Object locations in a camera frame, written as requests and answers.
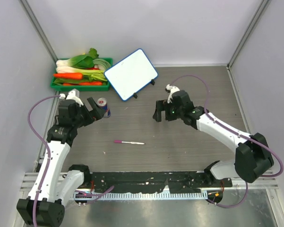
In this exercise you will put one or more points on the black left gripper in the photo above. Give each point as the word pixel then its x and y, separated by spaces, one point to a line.
pixel 91 115

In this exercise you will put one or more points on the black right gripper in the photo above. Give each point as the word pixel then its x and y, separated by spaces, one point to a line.
pixel 163 105

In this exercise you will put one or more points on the white marker with magenta cap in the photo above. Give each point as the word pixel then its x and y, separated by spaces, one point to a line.
pixel 129 142

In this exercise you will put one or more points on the blue framed whiteboard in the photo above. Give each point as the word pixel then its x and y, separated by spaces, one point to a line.
pixel 131 74

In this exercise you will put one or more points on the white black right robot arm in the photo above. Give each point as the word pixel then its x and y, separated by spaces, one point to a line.
pixel 251 156

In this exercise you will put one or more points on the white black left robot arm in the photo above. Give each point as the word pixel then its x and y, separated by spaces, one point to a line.
pixel 46 202

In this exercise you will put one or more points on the red bull can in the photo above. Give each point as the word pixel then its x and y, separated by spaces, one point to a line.
pixel 102 103

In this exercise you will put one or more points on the small orange carrot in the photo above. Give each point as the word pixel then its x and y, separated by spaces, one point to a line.
pixel 94 83

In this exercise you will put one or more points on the green plastic tray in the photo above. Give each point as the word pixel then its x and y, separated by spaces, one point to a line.
pixel 56 83

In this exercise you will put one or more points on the pale green bean bundle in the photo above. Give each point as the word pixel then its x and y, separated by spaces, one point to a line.
pixel 101 64

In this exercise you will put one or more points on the green bok choy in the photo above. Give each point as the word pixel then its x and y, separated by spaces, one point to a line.
pixel 84 61

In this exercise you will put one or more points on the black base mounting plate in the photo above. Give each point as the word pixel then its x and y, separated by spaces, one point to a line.
pixel 152 182

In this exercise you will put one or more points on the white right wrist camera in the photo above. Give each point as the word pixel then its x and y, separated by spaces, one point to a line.
pixel 171 89

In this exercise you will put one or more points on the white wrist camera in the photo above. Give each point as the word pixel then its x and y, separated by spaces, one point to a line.
pixel 72 95
pixel 171 89

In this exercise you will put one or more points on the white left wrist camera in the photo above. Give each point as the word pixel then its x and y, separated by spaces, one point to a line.
pixel 72 95

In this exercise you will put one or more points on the white slotted cable duct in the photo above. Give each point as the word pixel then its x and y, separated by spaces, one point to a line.
pixel 165 195

